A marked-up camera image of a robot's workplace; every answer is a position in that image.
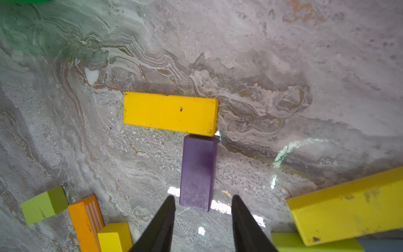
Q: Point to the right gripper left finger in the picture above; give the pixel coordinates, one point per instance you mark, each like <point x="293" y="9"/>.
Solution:
<point x="158" y="235"/>

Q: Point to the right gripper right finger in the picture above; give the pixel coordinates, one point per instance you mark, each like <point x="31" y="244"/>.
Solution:
<point x="248" y="236"/>

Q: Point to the short yellow block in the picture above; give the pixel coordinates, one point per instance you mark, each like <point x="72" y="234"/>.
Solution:
<point x="115" y="237"/>

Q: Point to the purple block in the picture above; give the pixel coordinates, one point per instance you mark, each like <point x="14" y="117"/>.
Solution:
<point x="198" y="171"/>

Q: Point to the long yellow block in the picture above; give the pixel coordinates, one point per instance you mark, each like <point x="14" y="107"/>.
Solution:
<point x="175" y="113"/>

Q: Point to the orange block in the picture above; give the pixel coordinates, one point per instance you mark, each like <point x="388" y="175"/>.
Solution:
<point x="87" y="222"/>

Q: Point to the lime green block left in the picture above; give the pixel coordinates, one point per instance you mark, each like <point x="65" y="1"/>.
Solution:
<point x="44" y="205"/>

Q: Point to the light blue block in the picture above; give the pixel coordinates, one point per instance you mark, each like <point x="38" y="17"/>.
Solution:
<point x="381" y="245"/>

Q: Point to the yellow-green long block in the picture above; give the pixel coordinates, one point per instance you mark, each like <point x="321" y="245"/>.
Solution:
<point x="361" y="207"/>

